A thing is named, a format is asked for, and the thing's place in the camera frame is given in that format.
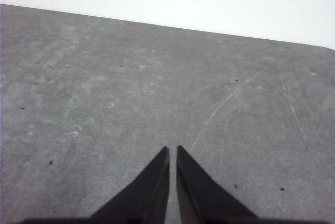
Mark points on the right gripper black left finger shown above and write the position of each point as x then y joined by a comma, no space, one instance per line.
146,195

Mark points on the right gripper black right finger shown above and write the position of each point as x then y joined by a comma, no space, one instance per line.
199,195

